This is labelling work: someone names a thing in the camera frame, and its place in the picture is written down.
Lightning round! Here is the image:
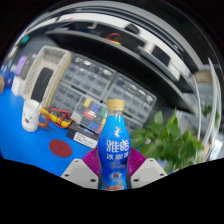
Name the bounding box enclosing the blue drink bottle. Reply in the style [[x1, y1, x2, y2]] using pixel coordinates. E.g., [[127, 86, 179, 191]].
[[97, 98, 132, 192]]

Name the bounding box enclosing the white metal rack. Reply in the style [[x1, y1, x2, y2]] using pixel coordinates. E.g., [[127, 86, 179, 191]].
[[193, 58, 223, 158]]

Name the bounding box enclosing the clear box of coloured parts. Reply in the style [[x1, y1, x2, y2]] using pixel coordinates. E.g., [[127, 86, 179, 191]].
[[70, 96, 108, 134]]

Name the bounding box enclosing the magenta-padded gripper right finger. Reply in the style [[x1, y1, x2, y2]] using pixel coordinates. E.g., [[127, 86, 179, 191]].
[[128, 146, 168, 190]]

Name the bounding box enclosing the green potted plant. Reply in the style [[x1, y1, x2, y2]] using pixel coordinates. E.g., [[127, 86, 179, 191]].
[[129, 109, 205, 174]]

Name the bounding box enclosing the dark grey box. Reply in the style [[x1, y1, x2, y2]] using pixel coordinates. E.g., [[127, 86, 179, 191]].
[[19, 53, 36, 79]]

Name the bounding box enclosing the flat round red coaster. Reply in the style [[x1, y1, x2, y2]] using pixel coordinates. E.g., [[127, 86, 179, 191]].
[[48, 139, 73, 158]]

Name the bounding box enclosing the white mug with brown handle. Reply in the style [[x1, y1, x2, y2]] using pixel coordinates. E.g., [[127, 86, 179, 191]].
[[21, 98, 51, 133]]

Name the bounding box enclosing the black box with white label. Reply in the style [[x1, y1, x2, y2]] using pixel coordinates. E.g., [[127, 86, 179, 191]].
[[65, 121, 101, 149]]

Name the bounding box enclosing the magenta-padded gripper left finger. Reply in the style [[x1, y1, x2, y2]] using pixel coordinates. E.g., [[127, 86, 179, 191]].
[[60, 146, 102, 190]]

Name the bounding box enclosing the purple bag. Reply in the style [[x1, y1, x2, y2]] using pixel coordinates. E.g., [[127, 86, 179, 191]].
[[13, 55, 28, 76]]

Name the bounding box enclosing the flat black device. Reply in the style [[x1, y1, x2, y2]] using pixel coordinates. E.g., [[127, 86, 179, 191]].
[[30, 67, 54, 104]]

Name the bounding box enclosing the white dotted fabric tray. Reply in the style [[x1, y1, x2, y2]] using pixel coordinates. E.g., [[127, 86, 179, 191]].
[[22, 45, 73, 111]]

